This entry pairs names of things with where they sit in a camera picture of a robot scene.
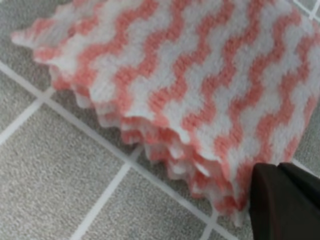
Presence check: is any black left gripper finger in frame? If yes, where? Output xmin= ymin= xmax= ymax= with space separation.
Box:
xmin=249 ymin=163 xmax=320 ymax=240

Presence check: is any pink wavy striped towel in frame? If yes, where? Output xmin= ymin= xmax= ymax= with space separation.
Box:
xmin=11 ymin=0 xmax=320 ymax=226

